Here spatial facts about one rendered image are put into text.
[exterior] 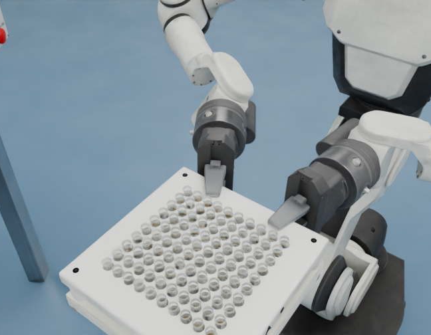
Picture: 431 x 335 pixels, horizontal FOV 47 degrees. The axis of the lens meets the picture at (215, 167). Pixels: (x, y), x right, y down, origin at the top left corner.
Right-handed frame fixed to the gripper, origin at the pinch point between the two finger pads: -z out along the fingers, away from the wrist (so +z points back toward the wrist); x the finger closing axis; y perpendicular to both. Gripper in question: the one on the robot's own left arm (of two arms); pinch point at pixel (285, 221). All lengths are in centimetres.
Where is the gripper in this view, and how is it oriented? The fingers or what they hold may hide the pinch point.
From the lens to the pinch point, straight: 68.4
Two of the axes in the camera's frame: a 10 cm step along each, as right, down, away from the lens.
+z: 7.0, -4.5, 5.6
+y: -7.2, -4.6, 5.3
